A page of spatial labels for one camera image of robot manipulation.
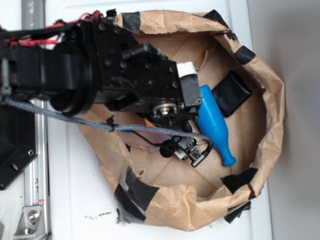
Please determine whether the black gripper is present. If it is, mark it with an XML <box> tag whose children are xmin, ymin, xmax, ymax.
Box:
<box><xmin>80</xmin><ymin>21</ymin><xmax>202</xmax><ymax>126</ymax></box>

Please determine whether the yellow rubber duck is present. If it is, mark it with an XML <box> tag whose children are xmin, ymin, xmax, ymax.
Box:
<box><xmin>144</xmin><ymin>118</ymin><xmax>154</xmax><ymax>127</ymax></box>

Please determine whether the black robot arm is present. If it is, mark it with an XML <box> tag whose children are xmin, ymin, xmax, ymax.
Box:
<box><xmin>0</xmin><ymin>11</ymin><xmax>202</xmax><ymax>127</ymax></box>

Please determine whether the black square pouch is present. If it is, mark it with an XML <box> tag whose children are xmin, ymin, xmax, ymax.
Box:
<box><xmin>211</xmin><ymin>70</ymin><xmax>253</xmax><ymax>117</ymax></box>

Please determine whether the blue plastic bottle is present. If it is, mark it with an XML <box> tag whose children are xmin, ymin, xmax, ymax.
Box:
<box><xmin>197</xmin><ymin>85</ymin><xmax>237</xmax><ymax>167</ymax></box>

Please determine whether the brown paper bag bin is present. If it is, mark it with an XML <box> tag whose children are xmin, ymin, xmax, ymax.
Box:
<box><xmin>80</xmin><ymin>10</ymin><xmax>285</xmax><ymax>231</ymax></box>

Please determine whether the grey braided cable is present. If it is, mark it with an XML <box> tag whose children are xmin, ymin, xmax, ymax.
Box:
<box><xmin>3</xmin><ymin>96</ymin><xmax>215</xmax><ymax>153</ymax></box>

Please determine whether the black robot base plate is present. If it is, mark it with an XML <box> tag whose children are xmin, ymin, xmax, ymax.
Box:
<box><xmin>0</xmin><ymin>105</ymin><xmax>37</xmax><ymax>191</ymax></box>

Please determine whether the aluminium frame rail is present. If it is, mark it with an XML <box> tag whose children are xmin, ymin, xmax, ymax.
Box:
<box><xmin>13</xmin><ymin>0</ymin><xmax>52</xmax><ymax>240</ymax></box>

